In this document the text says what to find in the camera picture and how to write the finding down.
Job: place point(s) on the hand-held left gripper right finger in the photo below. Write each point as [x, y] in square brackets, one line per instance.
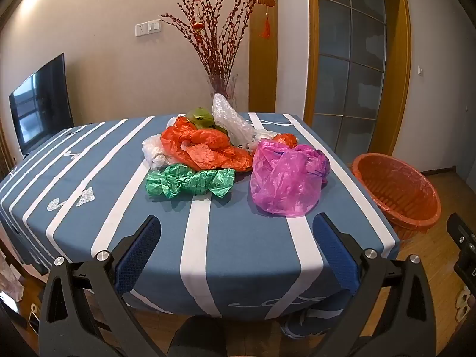
[334, 249]

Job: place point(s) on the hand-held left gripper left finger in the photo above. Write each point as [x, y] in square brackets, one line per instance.
[139, 247]

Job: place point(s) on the green plastic bag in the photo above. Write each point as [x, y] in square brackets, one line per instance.
[186, 181]

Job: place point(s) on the pink plastic bag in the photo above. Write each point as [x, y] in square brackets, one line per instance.
[286, 178]

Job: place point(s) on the white plastic bag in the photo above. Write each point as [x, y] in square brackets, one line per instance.
[153, 152]

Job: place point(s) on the green paw print bag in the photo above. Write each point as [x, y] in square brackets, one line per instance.
[200, 117]

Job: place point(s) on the white patterned slipper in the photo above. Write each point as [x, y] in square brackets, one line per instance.
[464, 303]

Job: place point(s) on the blue white striped tablecloth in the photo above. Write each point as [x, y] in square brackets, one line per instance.
[241, 249]

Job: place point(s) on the small orange plastic bag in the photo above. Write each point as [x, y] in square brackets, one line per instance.
[287, 140]

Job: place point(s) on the pale crumpled plastic bag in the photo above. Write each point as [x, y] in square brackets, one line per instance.
[10, 279]

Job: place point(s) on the clear crinkled plastic bag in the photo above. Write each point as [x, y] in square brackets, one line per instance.
[230, 119]

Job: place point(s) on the black flat television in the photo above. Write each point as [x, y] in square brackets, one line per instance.
[41, 108]

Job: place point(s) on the clear glass vase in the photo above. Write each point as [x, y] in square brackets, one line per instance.
[222, 89]

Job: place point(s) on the wood framed glass door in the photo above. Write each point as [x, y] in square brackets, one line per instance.
[349, 63]

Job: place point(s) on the red berry branches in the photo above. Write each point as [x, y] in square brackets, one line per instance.
[215, 33]

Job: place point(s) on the red hanging knot ornament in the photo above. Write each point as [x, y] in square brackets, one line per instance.
[266, 3]

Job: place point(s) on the small white wall switch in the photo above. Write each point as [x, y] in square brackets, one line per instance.
[420, 71]

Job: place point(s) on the white wall switch panel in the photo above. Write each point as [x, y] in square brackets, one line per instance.
[148, 28]

